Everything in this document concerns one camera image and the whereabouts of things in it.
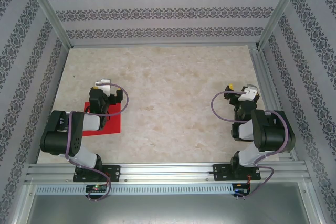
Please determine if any red cloth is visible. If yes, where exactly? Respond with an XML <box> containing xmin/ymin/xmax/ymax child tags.
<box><xmin>81</xmin><ymin>102</ymin><xmax>122</xmax><ymax>136</ymax></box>

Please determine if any grey sheet metal shelf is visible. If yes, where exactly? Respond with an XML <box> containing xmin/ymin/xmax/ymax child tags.
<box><xmin>25</xmin><ymin>194</ymin><xmax>313</xmax><ymax>224</ymax></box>

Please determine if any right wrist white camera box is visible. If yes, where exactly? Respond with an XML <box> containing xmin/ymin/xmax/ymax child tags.
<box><xmin>237</xmin><ymin>83</ymin><xmax>258</xmax><ymax>102</ymax></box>

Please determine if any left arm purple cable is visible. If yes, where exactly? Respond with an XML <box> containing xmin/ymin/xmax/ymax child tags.
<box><xmin>64</xmin><ymin>82</ymin><xmax>130</xmax><ymax>202</ymax></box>

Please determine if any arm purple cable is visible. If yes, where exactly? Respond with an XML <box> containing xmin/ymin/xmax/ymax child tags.
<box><xmin>211</xmin><ymin>90</ymin><xmax>291</xmax><ymax>201</ymax></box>
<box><xmin>64</xmin><ymin>82</ymin><xmax>130</xmax><ymax>202</ymax></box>

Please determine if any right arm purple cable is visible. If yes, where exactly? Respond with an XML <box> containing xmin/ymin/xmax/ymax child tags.
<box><xmin>211</xmin><ymin>90</ymin><xmax>291</xmax><ymax>201</ymax></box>

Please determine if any aluminium side rail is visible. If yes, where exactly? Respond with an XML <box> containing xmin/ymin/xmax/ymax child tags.
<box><xmin>249</xmin><ymin>45</ymin><xmax>299</xmax><ymax>162</ymax></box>

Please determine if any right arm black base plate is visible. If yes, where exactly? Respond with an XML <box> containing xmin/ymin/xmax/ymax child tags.
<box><xmin>213</xmin><ymin>163</ymin><xmax>262</xmax><ymax>182</ymax></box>

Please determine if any thin aluminium frame bar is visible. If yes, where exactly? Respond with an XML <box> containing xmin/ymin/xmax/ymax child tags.
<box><xmin>68</xmin><ymin>41</ymin><xmax>260</xmax><ymax>49</ymax></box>

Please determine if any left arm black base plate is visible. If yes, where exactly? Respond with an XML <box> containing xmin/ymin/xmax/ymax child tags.
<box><xmin>73</xmin><ymin>165</ymin><xmax>121</xmax><ymax>183</ymax></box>

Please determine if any long aluminium mounting rail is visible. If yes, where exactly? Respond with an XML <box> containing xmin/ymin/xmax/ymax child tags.
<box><xmin>25</xmin><ymin>162</ymin><xmax>312</xmax><ymax>184</ymax></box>

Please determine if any aluminium frame post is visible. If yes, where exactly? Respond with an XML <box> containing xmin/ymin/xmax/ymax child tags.
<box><xmin>25</xmin><ymin>0</ymin><xmax>73</xmax><ymax>49</ymax></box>
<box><xmin>258</xmin><ymin>0</ymin><xmax>307</xmax><ymax>49</ymax></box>

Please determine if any slotted grey cable duct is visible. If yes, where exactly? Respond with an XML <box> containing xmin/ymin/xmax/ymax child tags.
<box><xmin>35</xmin><ymin>183</ymin><xmax>253</xmax><ymax>196</ymax></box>

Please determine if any short aluminium frame bar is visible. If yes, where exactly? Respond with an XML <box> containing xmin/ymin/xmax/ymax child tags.
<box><xmin>10</xmin><ymin>183</ymin><xmax>36</xmax><ymax>224</ymax></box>
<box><xmin>299</xmin><ymin>182</ymin><xmax>326</xmax><ymax>224</ymax></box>

